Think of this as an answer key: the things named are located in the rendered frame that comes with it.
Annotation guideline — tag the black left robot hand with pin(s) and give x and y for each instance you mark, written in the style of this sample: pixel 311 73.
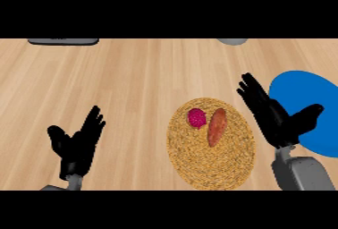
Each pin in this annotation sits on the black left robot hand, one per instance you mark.
pixel 78 146

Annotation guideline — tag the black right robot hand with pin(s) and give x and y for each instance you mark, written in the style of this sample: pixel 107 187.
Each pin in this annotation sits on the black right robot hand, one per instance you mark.
pixel 271 119

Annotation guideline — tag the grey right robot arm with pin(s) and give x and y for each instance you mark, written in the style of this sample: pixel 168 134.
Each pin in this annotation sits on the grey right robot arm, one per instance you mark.
pixel 298 171

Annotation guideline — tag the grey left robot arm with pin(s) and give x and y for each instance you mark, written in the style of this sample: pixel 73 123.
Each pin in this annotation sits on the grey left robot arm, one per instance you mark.
pixel 65 184

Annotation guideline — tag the blue plate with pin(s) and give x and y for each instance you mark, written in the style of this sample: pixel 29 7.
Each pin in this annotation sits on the blue plate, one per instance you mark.
pixel 314 101

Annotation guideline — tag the orange sweet potato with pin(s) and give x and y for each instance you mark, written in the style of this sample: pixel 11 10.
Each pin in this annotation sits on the orange sweet potato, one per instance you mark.
pixel 217 126

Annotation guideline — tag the woven yellow round placemat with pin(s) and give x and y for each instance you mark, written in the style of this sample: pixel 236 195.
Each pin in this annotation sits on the woven yellow round placemat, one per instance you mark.
pixel 211 143

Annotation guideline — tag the magenta round vegetable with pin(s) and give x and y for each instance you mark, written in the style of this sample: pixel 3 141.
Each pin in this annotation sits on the magenta round vegetable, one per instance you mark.
pixel 196 118

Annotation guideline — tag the grey round object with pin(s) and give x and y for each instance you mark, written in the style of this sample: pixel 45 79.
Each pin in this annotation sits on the grey round object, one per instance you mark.
pixel 231 41

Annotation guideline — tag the dark grey flat appliance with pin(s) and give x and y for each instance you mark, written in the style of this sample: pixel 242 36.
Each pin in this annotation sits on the dark grey flat appliance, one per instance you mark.
pixel 63 41

